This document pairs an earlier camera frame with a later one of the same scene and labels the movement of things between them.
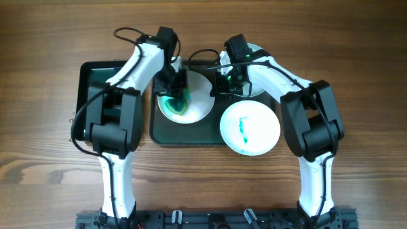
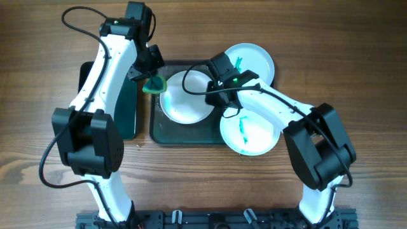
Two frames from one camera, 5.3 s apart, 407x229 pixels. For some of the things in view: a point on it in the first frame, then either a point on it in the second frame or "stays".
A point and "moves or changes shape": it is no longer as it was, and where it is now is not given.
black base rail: x=336 y=219 stays
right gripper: x=231 y=88 -> x=217 y=97
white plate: x=250 y=128 stays
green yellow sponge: x=178 y=104 moves or changes shape
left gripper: x=173 y=88 -> x=140 y=72
